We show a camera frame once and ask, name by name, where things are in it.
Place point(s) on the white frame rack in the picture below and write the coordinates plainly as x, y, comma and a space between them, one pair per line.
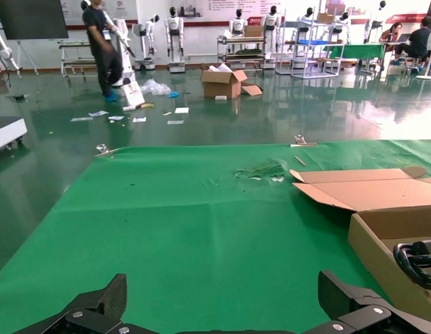
305, 66

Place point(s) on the yellow flat piece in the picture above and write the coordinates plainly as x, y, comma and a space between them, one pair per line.
145, 105

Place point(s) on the open brown cardboard box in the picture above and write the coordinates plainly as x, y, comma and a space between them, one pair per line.
375, 191

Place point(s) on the white red wall poster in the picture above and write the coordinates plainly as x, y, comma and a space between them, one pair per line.
124, 8

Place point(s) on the large wall info board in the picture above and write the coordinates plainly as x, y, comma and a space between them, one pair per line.
243, 7

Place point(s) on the small wooden stick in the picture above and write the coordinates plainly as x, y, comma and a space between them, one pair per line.
299, 160

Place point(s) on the seated person brown top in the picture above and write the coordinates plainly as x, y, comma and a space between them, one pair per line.
392, 35

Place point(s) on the white industrial robot arm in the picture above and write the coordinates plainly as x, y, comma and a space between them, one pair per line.
4, 52

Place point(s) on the metal shelf cart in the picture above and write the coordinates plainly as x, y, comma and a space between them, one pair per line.
241, 52
74, 59

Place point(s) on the seated person black shirt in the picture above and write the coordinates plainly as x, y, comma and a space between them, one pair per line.
418, 41

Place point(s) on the metal table clamp right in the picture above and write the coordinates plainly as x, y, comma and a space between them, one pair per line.
304, 144

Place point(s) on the small cardboard box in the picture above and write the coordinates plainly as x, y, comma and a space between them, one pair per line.
326, 18

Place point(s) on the large open cardboard box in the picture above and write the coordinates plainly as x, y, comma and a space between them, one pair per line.
218, 87

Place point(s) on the green table cloth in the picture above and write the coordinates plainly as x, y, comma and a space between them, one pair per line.
184, 226

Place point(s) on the white paper sheet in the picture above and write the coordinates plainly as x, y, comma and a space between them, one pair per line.
175, 122
139, 119
116, 118
81, 119
181, 110
98, 113

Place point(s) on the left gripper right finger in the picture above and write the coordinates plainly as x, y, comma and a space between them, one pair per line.
351, 306

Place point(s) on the blue crumpled item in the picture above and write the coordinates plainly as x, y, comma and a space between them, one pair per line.
174, 94

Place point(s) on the small white flat box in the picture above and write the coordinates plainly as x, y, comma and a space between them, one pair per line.
220, 98

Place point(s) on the clear plastic wrap scrap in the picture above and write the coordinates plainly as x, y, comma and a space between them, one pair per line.
278, 179

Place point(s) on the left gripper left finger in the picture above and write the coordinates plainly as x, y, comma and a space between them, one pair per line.
90, 313

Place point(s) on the dark floor debris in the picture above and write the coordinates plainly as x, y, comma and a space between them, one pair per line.
18, 97

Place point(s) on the black display on stand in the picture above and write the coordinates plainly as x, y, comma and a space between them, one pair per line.
30, 19

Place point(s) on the person in black clothes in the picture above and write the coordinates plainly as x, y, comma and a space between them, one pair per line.
100, 45

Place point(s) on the white mobile base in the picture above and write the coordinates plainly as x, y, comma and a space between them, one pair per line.
6, 132

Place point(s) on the clear plastic bag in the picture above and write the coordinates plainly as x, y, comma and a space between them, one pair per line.
154, 87

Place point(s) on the flat cardboard piece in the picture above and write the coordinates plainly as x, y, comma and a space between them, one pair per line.
251, 89

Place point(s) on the green covered table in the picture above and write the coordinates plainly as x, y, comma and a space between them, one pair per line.
358, 51

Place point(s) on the metal table clamp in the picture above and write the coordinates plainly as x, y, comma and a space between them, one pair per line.
304, 144
105, 151

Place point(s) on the white red paper bag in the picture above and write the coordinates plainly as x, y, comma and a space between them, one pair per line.
133, 95

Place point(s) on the metal table clamp left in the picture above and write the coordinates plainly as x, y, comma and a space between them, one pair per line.
105, 151

